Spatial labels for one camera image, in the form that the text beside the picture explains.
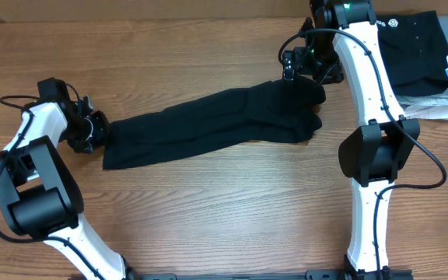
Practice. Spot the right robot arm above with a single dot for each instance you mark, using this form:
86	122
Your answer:
341	44

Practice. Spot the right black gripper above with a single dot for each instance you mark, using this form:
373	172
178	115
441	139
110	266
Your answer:
334	74

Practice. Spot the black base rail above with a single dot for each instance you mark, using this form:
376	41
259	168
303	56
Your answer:
239	277

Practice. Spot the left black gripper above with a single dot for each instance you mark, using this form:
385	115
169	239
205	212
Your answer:
100	119

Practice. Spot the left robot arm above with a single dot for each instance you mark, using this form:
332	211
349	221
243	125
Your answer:
40	201

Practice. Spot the black t-shirt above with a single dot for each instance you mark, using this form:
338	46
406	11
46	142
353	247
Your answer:
273	111

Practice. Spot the folded black polo shirt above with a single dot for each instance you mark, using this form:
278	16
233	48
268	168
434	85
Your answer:
414	50

